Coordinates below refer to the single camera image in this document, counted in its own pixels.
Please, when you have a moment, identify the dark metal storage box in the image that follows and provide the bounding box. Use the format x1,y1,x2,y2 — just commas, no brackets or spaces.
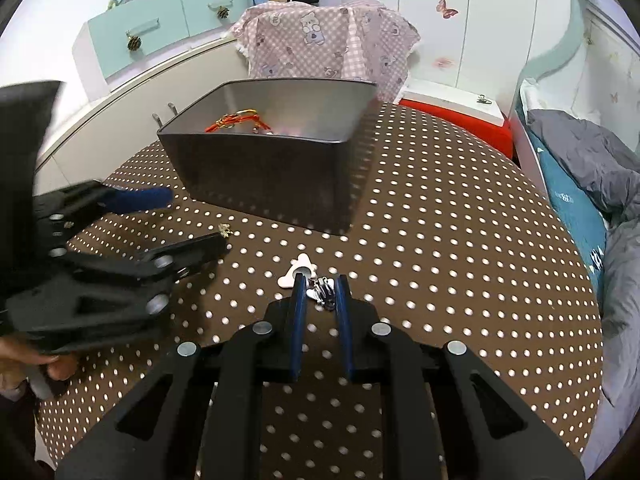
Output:
157,78,378,234

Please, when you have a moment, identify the brown polka dot tablecloth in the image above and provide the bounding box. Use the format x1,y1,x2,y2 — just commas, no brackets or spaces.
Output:
39,105,602,462

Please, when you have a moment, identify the white low cabinet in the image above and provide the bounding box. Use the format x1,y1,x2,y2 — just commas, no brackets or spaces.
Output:
34,38,247,195

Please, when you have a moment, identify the red cord bracelet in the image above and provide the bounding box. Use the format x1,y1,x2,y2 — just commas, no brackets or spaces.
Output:
203,107,274,137

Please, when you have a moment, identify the person's left hand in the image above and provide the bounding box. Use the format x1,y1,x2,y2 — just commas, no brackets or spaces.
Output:
0,336,78,392

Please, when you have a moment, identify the teal bed sheet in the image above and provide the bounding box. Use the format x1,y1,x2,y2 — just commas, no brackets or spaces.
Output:
514,125,606,304

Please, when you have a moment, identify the mint drawer shelf unit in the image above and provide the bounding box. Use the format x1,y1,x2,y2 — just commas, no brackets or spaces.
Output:
73,0,250,101

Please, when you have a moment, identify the white ottoman lid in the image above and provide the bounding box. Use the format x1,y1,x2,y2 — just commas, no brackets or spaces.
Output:
399,78,504,127

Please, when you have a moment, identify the mint bunk bed frame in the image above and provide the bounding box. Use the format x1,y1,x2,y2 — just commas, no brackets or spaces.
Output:
509,0,639,192

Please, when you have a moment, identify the small silver earring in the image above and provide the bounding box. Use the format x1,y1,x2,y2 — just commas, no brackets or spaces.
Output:
218,223,231,238

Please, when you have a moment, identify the pink white charm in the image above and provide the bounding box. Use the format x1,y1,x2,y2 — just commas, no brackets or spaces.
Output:
277,252,317,289

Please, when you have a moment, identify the red storage ottoman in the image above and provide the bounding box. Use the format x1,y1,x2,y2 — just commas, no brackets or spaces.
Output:
399,99,515,159

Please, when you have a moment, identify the pink checked bear cloth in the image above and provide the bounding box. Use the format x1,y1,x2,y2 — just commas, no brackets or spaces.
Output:
230,0,421,102

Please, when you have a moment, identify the grey duvet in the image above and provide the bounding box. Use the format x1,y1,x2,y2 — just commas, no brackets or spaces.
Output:
527,110,639,479

